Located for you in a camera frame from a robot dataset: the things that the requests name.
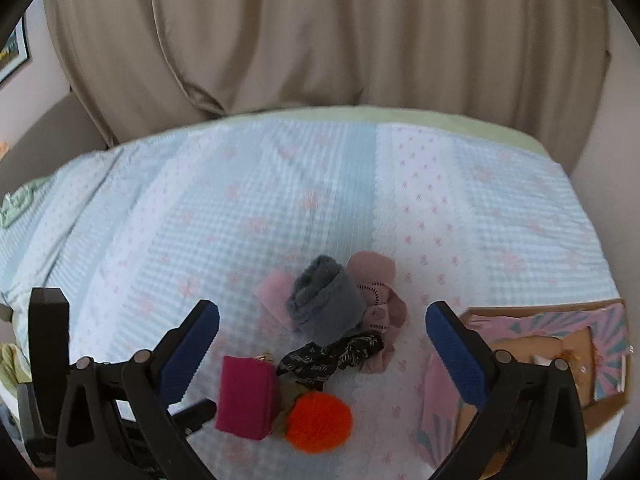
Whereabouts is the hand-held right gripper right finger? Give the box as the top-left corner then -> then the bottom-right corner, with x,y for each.
424,301 -> 589,480

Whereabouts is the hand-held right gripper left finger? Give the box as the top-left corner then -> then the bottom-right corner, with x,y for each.
55,299 -> 221,480

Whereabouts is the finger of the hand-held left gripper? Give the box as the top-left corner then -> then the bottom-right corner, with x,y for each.
29,287 -> 70,442
170,398 -> 217,435

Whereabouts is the yellow-green cloth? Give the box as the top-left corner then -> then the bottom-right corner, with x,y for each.
0,342 -> 24,392

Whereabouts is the magenta pouch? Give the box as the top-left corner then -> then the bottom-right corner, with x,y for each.
214,353 -> 279,442

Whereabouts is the pink printed cardboard box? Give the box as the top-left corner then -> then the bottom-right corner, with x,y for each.
419,299 -> 629,462

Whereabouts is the light pink cloth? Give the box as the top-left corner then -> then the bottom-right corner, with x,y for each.
254,269 -> 297,319

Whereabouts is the dusty pink garment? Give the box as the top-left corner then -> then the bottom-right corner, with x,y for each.
344,251 -> 409,374

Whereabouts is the orange knitted fruit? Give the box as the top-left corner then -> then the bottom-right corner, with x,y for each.
273,383 -> 354,454

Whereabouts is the black patterned scarf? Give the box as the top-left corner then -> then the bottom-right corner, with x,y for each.
276,332 -> 386,392

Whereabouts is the green patterned cloth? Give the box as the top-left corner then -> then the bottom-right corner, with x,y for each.
0,178 -> 49,229

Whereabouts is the grey fluffy sock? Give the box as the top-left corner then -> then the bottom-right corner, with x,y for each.
285,254 -> 366,339

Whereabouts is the blue checked floral blanket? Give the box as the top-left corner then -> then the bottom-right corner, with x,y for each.
0,110 -> 621,480

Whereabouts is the pale green bed sheet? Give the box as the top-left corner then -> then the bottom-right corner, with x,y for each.
345,104 -> 547,157

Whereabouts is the beige curtain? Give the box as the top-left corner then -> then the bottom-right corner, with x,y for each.
44,0 -> 612,147

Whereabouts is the framed wall picture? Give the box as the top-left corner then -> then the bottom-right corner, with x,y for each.
0,16 -> 32,84

